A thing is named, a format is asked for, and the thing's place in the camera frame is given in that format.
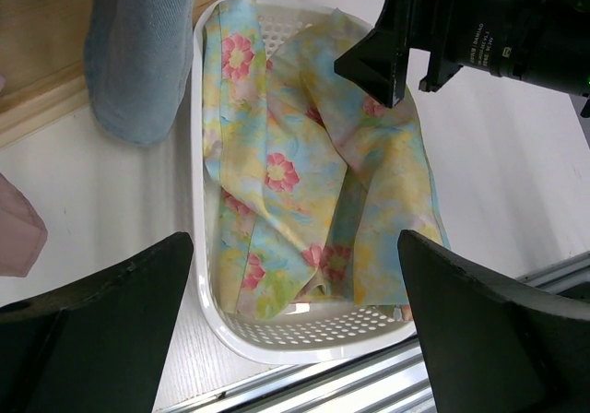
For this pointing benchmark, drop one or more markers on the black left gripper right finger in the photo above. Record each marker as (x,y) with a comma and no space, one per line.
(492,343)

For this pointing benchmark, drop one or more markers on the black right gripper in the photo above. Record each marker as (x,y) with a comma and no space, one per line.
(504,38)

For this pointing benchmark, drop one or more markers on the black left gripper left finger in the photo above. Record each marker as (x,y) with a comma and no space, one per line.
(98,344)

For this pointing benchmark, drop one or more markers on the floral pastel skirt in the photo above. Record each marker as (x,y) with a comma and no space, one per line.
(317,179)

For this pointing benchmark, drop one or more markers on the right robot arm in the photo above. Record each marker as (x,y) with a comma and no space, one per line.
(567,55)

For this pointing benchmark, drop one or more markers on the pink pleated dress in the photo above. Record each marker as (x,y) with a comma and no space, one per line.
(23,232)

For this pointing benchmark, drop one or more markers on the white perforated plastic basket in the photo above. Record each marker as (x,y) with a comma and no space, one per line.
(304,333)

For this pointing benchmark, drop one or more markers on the light blue denim garment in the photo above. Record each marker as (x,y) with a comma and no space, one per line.
(137,57)

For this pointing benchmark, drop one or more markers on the wooden clothes rack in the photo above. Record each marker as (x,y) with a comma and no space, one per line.
(42,69)

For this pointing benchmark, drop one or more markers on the aluminium rail frame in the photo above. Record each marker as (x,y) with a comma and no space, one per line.
(202,375)

